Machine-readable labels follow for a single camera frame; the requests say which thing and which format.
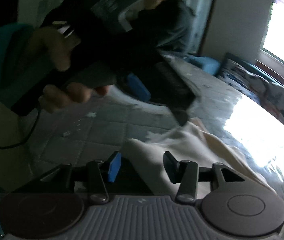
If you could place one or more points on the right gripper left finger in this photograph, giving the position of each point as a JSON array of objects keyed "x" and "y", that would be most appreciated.
[{"x": 90, "y": 183}]

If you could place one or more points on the cream knit sweater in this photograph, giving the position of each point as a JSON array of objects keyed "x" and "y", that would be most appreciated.
[{"x": 191, "y": 142}]

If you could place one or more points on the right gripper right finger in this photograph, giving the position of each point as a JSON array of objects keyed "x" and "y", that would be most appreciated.
[{"x": 188, "y": 174}]

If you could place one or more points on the person in dark clothes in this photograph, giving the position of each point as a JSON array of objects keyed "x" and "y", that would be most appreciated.
[{"x": 138, "y": 27}]

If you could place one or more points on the blue corner sofa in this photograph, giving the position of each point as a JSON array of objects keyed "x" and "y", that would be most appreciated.
[{"x": 207, "y": 64}]

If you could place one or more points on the right butterfly print pillow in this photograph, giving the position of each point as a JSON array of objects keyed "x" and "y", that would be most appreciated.
[{"x": 254, "y": 83}]

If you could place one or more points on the person's left hand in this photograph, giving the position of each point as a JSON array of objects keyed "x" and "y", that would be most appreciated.
[{"x": 60, "y": 90}]

